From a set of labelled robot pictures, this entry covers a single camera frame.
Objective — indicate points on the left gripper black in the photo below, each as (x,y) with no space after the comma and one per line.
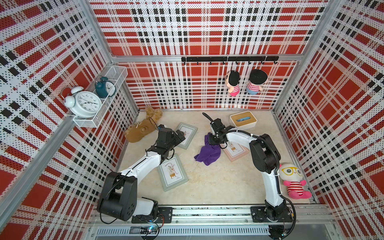
(181,136)

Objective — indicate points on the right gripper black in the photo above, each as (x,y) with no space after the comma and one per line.
(212,142)

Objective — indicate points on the green picture frame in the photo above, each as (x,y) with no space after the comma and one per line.
(172,173)
(189,133)

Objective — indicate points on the purple cloth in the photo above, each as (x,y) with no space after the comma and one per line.
(208,153)

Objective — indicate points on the pink picture frame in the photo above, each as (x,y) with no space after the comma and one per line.
(234,151)

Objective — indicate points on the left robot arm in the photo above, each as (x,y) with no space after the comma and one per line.
(119,195)

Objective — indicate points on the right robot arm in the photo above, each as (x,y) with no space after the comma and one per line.
(265,156)

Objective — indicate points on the white tissue box wooden lid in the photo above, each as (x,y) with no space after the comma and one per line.
(244,120)

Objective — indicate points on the brown plush toy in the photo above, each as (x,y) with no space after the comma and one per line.
(139,130)

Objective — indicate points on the doll with pink clothes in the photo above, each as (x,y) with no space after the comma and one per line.
(232,83)

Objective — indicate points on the doll with blue clothes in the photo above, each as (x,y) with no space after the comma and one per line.
(256,79)

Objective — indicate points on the white pink plush toy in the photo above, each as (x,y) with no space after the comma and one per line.
(293,179)

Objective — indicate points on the teal alarm clock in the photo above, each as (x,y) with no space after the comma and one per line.
(105,88)

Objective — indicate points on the green circuit board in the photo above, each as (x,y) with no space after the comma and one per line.
(151,230)

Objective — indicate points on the white alarm clock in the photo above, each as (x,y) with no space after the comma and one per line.
(83,104)

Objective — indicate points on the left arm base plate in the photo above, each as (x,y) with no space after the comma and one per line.
(159,215)

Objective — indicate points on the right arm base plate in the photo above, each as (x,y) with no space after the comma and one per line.
(271,214)

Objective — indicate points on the white wire shelf basket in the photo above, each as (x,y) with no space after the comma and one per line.
(115,74)

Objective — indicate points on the black hook rail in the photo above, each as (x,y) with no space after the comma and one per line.
(261,59)

